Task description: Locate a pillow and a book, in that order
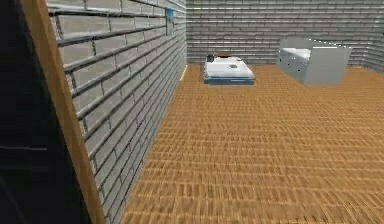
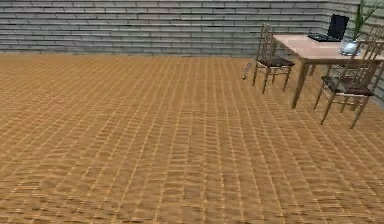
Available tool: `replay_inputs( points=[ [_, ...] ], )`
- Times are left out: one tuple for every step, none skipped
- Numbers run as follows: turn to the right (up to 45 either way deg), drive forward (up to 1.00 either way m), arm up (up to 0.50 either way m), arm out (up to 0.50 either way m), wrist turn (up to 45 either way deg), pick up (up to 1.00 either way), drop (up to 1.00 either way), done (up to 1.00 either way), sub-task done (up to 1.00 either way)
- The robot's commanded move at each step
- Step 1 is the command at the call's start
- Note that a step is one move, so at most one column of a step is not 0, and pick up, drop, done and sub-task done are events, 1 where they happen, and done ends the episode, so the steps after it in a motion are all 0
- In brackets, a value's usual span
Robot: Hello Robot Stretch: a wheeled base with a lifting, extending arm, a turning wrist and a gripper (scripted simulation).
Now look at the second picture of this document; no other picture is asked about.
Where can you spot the green plant glass vase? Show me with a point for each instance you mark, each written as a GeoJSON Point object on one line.
{"type": "Point", "coordinates": [348, 46]}

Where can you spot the pale wooden table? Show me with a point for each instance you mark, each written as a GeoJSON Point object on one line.
{"type": "Point", "coordinates": [311, 50]}

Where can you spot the black laptop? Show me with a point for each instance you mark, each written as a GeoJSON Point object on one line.
{"type": "Point", "coordinates": [337, 27]}

